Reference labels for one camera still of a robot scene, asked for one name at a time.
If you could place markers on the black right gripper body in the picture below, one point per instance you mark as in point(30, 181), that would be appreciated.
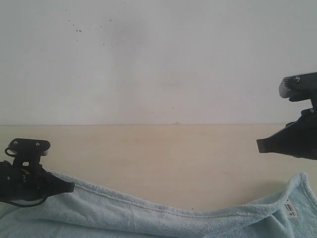
point(297, 139)

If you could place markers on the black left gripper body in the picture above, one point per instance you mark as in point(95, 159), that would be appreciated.
point(29, 183)

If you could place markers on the light blue terry towel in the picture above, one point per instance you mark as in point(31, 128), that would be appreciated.
point(93, 211)

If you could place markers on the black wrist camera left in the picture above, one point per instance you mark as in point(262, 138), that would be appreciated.
point(27, 151)

